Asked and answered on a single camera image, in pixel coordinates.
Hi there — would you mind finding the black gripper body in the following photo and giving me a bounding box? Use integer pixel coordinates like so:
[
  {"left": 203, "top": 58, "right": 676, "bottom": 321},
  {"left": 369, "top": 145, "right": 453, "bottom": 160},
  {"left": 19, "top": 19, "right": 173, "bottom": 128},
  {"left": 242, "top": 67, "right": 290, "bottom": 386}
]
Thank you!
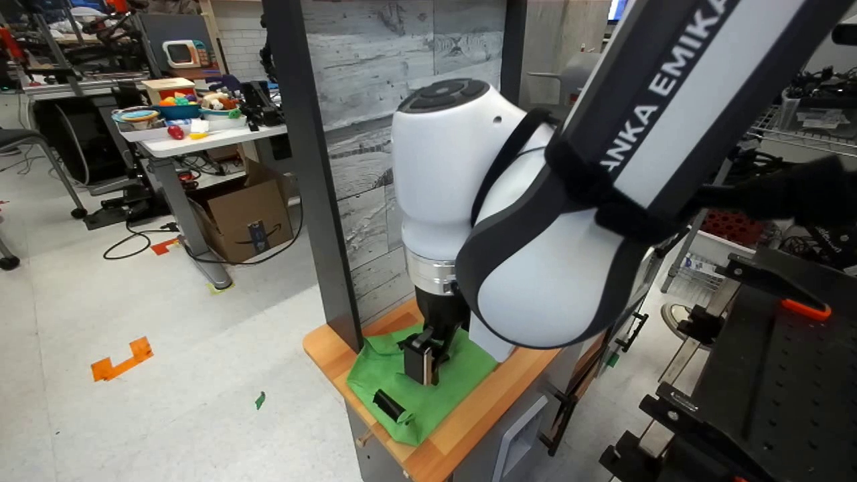
[{"left": 416, "top": 288, "right": 469, "bottom": 342}]

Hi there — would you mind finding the green towel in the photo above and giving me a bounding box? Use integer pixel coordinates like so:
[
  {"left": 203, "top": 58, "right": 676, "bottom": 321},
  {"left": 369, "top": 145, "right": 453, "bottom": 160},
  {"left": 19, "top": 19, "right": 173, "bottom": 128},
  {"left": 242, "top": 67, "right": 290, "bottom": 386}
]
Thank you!
[{"left": 349, "top": 326, "right": 497, "bottom": 444}]

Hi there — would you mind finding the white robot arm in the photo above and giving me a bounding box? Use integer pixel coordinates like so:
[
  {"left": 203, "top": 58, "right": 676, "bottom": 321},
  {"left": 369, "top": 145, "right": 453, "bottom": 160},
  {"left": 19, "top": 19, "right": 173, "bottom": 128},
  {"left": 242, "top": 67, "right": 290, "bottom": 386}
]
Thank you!
[{"left": 392, "top": 0, "right": 854, "bottom": 386}]

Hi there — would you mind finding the wooden countertop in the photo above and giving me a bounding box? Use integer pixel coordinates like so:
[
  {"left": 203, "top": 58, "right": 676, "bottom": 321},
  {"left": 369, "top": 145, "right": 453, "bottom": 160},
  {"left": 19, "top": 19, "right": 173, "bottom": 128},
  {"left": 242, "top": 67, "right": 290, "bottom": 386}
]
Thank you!
[{"left": 302, "top": 325, "right": 556, "bottom": 482}]

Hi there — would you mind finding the cardboard box under table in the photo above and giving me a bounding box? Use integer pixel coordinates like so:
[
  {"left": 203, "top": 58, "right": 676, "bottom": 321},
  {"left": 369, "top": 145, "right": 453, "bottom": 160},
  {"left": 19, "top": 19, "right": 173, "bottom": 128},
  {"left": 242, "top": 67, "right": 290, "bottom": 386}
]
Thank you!
[{"left": 187, "top": 160, "right": 291, "bottom": 266}]

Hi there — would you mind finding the grey wood-pattern back panel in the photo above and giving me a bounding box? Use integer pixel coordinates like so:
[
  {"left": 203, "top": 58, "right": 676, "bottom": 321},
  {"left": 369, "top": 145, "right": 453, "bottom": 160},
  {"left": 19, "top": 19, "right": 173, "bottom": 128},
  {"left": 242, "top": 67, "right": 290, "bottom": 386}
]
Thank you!
[{"left": 302, "top": 0, "right": 507, "bottom": 321}]

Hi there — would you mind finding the orange floor tape marker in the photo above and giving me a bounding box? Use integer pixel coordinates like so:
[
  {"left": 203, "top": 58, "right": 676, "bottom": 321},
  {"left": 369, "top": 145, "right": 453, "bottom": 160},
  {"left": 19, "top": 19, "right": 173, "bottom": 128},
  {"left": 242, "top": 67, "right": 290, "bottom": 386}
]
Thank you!
[{"left": 92, "top": 338, "right": 153, "bottom": 382}]

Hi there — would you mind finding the white table with toys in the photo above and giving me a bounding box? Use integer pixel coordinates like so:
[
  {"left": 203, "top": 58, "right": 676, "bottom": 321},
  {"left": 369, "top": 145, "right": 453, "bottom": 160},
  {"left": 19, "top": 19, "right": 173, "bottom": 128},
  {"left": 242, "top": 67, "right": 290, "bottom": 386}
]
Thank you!
[{"left": 122, "top": 122, "right": 287, "bottom": 288}]

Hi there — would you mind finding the black perforated workbench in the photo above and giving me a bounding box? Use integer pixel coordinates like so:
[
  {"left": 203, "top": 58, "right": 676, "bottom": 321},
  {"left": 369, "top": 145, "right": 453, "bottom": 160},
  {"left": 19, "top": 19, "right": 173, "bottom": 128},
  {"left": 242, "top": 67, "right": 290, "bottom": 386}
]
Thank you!
[{"left": 599, "top": 250, "right": 857, "bottom": 482}]

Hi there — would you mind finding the black orange clamp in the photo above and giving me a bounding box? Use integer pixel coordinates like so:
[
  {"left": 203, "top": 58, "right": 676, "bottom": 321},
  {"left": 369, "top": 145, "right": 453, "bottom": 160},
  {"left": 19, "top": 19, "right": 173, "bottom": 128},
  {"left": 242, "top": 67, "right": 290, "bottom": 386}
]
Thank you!
[{"left": 720, "top": 255, "right": 832, "bottom": 325}]

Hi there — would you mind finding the black vertical post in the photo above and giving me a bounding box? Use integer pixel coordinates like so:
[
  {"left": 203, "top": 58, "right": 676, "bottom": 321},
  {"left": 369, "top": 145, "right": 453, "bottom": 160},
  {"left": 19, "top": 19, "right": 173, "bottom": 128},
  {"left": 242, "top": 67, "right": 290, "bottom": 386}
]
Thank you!
[{"left": 263, "top": 0, "right": 362, "bottom": 351}]

